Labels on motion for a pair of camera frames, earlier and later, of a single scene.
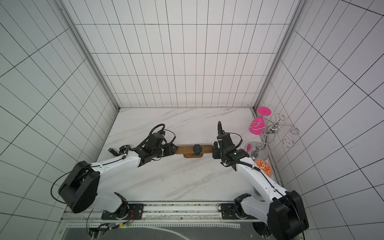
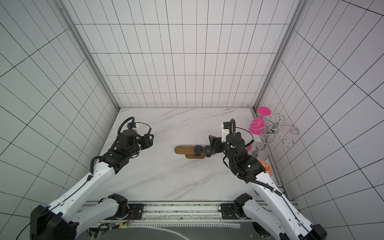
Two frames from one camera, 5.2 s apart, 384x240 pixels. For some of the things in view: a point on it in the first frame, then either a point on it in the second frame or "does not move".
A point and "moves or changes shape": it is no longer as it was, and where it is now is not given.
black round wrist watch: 197,149 does not move
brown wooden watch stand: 188,152 does not move
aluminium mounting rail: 163,212 does not move
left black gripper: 170,146 → 147,143
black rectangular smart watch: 112,151 moves or changes shape
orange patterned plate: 264,166 does not move
